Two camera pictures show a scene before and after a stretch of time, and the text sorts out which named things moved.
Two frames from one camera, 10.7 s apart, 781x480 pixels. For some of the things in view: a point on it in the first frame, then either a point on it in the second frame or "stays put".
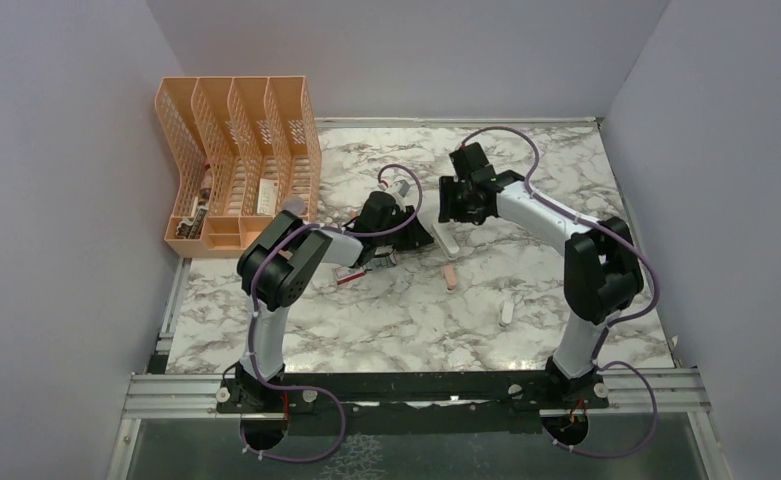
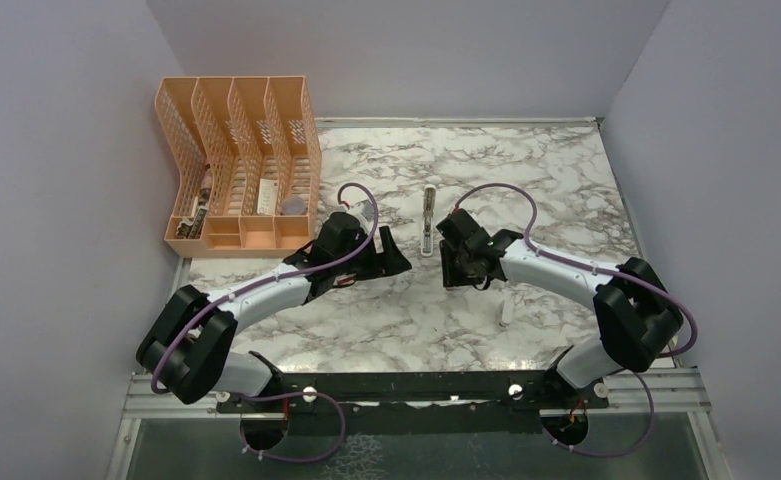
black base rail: x=251 y=393 stays put
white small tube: x=507 y=310 stays put
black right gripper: x=447 y=210 to x=450 y=275
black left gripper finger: x=411 y=236 to x=388 y=262
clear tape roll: x=294 y=204 stays put
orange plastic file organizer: x=241 y=145 stays put
